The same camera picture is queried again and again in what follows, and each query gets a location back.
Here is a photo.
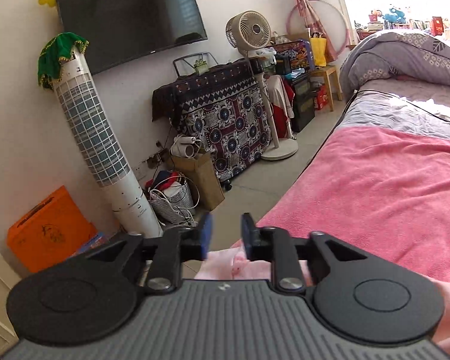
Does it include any black wire basket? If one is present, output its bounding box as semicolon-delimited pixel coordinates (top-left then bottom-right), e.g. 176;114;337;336
172;52;218;77

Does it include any wooden stool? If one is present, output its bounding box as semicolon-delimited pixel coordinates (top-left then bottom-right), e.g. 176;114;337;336
311;65;343;111

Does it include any white woven basket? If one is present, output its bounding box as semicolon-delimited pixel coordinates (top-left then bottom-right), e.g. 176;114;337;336
148;172;200;225

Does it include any pink strawberry print shirt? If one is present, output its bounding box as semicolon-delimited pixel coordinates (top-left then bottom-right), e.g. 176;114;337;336
195;247;450;355

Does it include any black wall television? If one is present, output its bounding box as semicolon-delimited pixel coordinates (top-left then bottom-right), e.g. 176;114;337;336
56;0;208;74

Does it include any lilac bed sheet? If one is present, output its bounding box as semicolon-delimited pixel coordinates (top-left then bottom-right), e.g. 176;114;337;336
338;79;450;140

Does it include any white tower fan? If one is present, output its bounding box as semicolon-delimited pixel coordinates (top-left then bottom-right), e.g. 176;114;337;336
52;46;162;238

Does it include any left pink floral curtain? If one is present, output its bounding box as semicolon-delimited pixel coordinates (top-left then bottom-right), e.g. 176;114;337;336
285;0;337;68

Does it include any patterned cloth covered cabinet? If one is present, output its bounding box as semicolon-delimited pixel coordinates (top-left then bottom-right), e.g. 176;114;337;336
152;59;272;184

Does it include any purple floral duvet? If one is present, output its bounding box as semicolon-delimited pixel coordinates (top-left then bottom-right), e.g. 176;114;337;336
339;30;450;98

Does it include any blue plush toy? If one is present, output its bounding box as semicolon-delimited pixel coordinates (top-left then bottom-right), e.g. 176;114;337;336
382;7;407;24

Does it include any pink hula hoop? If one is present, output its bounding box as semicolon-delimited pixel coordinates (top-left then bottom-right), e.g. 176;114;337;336
285;0;353;55

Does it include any green fringed cloth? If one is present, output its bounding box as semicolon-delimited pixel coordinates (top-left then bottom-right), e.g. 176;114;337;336
37;32;89;90

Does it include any pink terry blanket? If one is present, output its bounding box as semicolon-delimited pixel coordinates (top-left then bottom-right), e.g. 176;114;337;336
259;127;450;282

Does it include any orange cardboard box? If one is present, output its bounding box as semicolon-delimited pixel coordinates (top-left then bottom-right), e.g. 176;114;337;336
6;186;97;273

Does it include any yellow shopping bag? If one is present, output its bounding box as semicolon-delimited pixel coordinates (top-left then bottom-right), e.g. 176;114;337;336
310;33;327;68

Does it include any white pedestal fan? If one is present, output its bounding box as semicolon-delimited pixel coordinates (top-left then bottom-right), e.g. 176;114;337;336
225;10;298;162

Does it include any brown paper bag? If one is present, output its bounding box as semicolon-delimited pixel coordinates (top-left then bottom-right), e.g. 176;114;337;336
170;152;225;211

